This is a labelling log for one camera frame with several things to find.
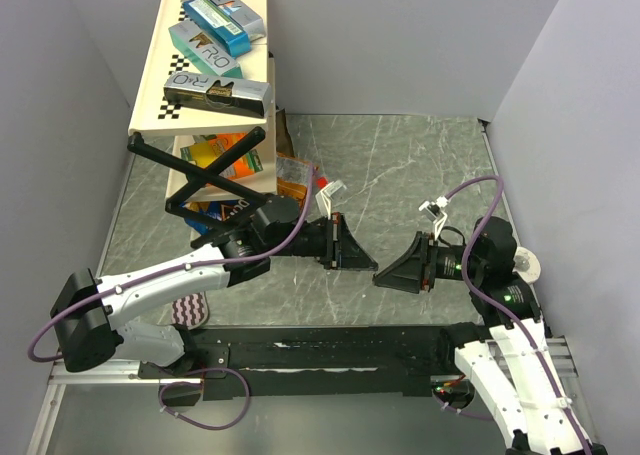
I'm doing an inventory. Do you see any orange Kettle chips bag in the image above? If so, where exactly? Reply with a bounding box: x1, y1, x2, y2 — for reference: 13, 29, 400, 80
276, 152, 318, 209

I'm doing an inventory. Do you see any silver R&O box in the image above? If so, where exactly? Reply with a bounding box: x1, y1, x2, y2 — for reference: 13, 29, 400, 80
209, 0, 267, 41

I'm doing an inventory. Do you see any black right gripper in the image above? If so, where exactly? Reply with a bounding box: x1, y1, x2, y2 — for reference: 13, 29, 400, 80
374, 230, 484, 291

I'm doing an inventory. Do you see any dark grey R&O box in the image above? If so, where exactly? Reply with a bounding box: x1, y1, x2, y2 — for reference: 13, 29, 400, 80
163, 71, 273, 118

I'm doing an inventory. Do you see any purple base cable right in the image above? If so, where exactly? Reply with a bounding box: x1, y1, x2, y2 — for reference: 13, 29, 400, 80
432, 374, 496, 421

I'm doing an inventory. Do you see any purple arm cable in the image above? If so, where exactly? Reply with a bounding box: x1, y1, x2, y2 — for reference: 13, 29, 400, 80
444, 175, 596, 455
27, 167, 321, 364

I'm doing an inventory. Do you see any teal R&O box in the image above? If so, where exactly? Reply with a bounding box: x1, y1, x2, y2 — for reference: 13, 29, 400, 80
168, 20, 243, 79

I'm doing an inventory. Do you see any blue foil box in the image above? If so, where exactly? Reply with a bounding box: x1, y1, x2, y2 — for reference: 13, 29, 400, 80
182, 0, 251, 57

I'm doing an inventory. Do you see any cream two-tier shelf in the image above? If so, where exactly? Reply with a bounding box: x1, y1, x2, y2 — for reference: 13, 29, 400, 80
128, 0, 277, 202

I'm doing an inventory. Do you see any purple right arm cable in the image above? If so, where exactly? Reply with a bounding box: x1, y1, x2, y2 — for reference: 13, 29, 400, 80
444, 175, 596, 455

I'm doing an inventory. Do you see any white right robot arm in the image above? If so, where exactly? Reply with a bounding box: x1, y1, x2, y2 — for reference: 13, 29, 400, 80
373, 216, 607, 454

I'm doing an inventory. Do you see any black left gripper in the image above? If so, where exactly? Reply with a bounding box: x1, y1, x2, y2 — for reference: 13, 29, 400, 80
268, 212, 378, 270

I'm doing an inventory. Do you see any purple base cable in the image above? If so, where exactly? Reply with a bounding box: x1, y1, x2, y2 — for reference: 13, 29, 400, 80
432, 374, 496, 421
157, 365, 251, 431

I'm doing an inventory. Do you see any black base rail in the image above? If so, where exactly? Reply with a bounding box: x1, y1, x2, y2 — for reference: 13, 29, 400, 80
138, 322, 492, 401

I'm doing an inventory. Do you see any white tape roll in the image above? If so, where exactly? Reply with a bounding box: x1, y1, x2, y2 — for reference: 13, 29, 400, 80
514, 246, 541, 284

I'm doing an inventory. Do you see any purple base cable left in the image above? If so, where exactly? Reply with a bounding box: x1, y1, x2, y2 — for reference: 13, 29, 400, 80
157, 365, 251, 431

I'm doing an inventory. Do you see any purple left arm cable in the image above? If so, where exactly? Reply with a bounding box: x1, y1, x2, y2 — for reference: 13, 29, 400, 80
27, 167, 321, 364

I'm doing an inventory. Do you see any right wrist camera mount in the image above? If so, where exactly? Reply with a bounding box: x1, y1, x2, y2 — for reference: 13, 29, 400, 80
418, 196, 449, 240

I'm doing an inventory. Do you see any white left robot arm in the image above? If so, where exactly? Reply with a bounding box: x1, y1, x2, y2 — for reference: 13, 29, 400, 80
50, 196, 378, 377

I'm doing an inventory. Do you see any orange sponge package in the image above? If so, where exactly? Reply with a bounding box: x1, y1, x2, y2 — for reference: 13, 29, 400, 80
180, 133, 263, 180

